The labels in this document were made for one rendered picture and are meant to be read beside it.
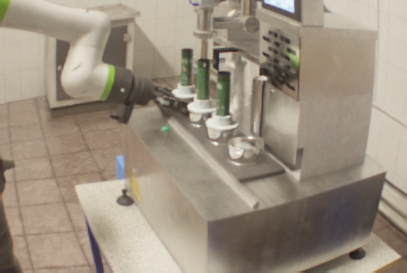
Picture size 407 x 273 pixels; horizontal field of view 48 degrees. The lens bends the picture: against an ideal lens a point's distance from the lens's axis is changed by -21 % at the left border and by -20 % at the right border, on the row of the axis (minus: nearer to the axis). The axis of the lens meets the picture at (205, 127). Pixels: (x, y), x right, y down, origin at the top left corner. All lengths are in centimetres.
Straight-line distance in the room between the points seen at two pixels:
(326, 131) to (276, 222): 22
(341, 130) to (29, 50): 392
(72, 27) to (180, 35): 385
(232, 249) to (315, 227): 21
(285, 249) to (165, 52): 410
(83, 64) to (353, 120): 66
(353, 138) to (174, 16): 399
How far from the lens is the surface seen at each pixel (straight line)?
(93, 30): 133
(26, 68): 483
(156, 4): 497
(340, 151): 118
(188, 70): 142
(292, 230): 111
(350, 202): 119
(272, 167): 116
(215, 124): 125
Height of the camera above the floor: 155
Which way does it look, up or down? 22 degrees down
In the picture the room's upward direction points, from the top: 2 degrees clockwise
